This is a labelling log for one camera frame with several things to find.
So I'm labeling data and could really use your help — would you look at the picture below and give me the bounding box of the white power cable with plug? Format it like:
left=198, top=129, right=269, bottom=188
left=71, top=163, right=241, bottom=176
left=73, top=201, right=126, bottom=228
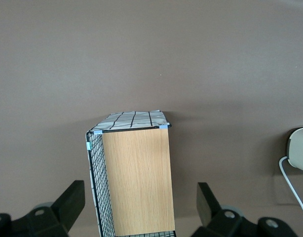
left=278, top=155, right=303, bottom=213

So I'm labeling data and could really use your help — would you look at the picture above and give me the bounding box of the black wire grid basket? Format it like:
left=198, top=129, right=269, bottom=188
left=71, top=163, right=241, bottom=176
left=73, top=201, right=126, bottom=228
left=85, top=110, right=177, bottom=237

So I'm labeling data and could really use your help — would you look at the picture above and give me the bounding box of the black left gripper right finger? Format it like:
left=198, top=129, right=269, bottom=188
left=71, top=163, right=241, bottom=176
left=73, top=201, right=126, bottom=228
left=192, top=182, right=297, bottom=237

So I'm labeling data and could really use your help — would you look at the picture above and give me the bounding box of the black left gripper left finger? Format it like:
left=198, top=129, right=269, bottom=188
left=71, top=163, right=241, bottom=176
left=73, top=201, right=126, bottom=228
left=0, top=180, right=85, bottom=237

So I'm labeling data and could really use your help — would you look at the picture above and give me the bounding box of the light wooden shelf insert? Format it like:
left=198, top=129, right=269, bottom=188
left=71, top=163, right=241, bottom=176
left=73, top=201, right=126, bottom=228
left=101, top=128, right=176, bottom=237

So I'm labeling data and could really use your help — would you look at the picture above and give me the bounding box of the cream white toaster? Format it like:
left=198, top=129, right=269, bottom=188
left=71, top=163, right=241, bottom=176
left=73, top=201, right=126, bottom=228
left=287, top=126, right=303, bottom=175

